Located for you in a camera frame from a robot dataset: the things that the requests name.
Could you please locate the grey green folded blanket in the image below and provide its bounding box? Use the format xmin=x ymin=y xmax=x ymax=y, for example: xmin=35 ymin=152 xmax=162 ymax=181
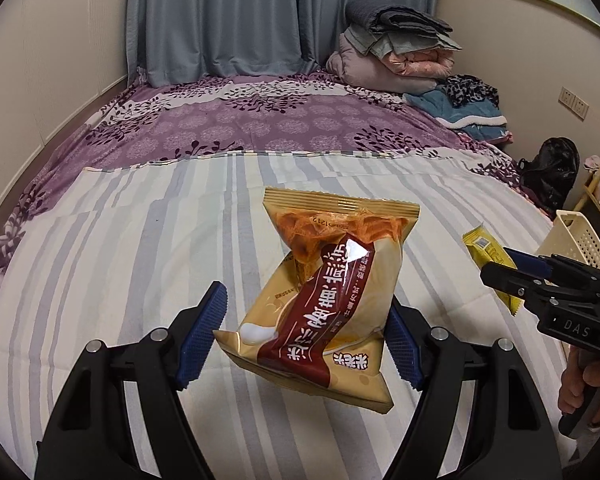
xmin=342 ymin=25 xmax=465 ymax=59

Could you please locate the narrow yellow snack packet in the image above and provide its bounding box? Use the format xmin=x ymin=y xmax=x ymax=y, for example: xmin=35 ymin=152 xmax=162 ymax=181
xmin=461 ymin=226 xmax=525 ymax=317

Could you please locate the dark grey folded blanket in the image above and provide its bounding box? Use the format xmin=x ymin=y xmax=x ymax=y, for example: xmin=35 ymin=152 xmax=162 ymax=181
xmin=345 ymin=0 xmax=455 ymax=36

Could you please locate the wall socket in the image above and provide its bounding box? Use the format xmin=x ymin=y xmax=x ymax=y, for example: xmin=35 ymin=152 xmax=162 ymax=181
xmin=559 ymin=86 xmax=590 ymax=121

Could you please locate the grey blue curtain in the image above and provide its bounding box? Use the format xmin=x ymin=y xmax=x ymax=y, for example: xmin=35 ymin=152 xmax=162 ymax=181
xmin=126 ymin=0 xmax=443 ymax=88

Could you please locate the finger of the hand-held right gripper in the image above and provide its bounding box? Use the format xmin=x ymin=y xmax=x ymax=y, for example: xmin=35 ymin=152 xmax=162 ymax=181
xmin=504 ymin=246 xmax=554 ymax=279
xmin=480 ymin=260 xmax=553 ymax=307

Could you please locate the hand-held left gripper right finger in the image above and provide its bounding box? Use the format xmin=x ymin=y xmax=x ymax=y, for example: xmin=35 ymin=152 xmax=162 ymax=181
xmin=384 ymin=305 xmax=563 ymax=480

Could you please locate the purple floral bedsheet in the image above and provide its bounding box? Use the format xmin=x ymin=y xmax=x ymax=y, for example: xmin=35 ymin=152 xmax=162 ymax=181
xmin=0 ymin=67 xmax=556 ymax=286

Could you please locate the gold packet with red band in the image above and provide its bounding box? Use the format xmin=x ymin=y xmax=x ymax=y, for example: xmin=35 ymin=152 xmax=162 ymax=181
xmin=212 ymin=186 xmax=422 ymax=415

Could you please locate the mauve folded quilt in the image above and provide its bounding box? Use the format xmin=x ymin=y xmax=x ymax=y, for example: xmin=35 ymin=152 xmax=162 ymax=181
xmin=326 ymin=37 xmax=443 ymax=93

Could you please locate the white wardrobe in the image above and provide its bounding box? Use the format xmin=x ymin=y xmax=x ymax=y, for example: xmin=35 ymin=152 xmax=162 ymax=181
xmin=0 ymin=0 xmax=133 ymax=181

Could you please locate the cream perforated plastic basket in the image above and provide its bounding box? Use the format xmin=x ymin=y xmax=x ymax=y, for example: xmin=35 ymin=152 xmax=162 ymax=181
xmin=535 ymin=209 xmax=600 ymax=273

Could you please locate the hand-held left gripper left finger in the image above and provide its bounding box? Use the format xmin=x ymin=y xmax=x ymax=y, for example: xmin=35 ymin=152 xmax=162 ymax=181
xmin=34 ymin=280 xmax=228 ymax=480

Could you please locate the black bag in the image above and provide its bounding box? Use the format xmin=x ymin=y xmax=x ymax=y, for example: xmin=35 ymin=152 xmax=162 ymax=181
xmin=517 ymin=137 xmax=581 ymax=218

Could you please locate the striped grey white sheet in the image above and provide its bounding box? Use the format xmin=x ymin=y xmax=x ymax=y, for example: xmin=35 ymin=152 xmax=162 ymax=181
xmin=0 ymin=152 xmax=576 ymax=480

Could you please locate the person's right hand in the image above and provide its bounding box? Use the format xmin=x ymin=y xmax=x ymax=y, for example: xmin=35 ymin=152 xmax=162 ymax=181
xmin=557 ymin=354 xmax=589 ymax=417

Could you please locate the leopard print cloth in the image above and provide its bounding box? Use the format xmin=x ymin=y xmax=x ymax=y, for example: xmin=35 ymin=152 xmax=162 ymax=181
xmin=437 ymin=74 xmax=502 ymax=108

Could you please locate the pink floral quilt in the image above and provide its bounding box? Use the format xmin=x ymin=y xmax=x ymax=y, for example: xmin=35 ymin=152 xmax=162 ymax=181
xmin=380 ymin=47 xmax=456 ymax=81

